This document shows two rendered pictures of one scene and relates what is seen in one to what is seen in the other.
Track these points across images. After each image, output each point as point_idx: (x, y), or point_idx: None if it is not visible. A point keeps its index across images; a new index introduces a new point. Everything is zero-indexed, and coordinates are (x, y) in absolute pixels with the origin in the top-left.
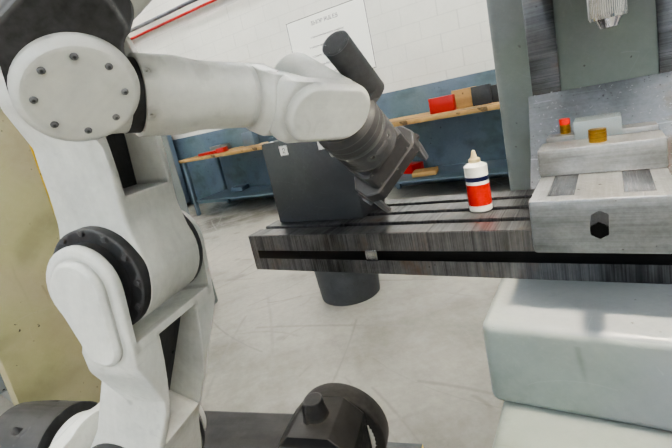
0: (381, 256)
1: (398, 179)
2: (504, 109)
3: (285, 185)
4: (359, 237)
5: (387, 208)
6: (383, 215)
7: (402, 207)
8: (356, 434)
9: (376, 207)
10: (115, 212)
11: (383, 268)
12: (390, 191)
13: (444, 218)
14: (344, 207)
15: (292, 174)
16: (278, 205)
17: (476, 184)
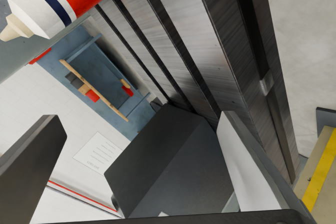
0: (264, 67)
1: (163, 222)
2: (20, 59)
3: (216, 202)
4: (255, 114)
5: (239, 126)
6: (188, 99)
7: (163, 85)
8: None
9: (178, 108)
10: None
11: (273, 54)
12: (247, 212)
13: (150, 15)
14: (205, 142)
15: (205, 207)
16: (233, 189)
17: None
